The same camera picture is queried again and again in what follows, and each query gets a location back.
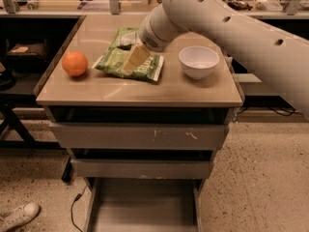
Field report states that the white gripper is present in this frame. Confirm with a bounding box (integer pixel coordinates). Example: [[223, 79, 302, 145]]
[[121, 5, 181, 75]]

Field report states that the green jalapeno chip bag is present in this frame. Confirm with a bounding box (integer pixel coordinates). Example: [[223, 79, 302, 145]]
[[95, 47, 164, 81]]

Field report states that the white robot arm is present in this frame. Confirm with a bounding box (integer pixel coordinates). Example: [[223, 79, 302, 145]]
[[138, 0, 309, 118]]

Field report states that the green chip bag on counter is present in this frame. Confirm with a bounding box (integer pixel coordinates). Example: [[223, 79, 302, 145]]
[[111, 27, 142, 50]]

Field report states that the grey drawer cabinet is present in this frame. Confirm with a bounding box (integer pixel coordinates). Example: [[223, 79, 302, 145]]
[[33, 14, 245, 232]]

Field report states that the top grey drawer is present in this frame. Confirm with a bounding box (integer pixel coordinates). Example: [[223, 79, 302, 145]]
[[50, 123, 229, 150]]

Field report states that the grey drawer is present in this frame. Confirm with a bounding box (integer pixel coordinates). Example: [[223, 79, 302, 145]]
[[71, 159, 212, 179], [50, 123, 229, 150]]

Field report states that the middle grey drawer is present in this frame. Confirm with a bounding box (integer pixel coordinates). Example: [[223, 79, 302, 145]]
[[71, 159, 212, 179]]

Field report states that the open bottom drawer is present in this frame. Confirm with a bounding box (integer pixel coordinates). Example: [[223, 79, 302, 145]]
[[84, 178, 203, 232]]

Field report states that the white bowl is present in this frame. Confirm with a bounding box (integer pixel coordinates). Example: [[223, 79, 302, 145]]
[[179, 45, 219, 79]]

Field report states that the orange fruit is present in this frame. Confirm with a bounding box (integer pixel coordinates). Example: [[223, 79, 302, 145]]
[[62, 51, 88, 77]]

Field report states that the white sneaker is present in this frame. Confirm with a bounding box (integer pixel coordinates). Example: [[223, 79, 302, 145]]
[[0, 202, 41, 232]]

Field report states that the black table frame left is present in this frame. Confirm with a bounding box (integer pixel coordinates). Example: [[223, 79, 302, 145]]
[[0, 94, 74, 183]]

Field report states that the black floor cable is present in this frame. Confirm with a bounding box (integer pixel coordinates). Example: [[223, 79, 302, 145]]
[[70, 184, 89, 232]]

